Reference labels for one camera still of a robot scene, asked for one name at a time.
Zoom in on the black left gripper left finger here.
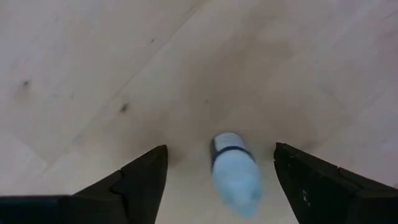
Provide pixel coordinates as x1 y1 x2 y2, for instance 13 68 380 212
0 144 169 224

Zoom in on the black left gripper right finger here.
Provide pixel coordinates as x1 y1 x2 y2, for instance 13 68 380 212
274 142 398 224

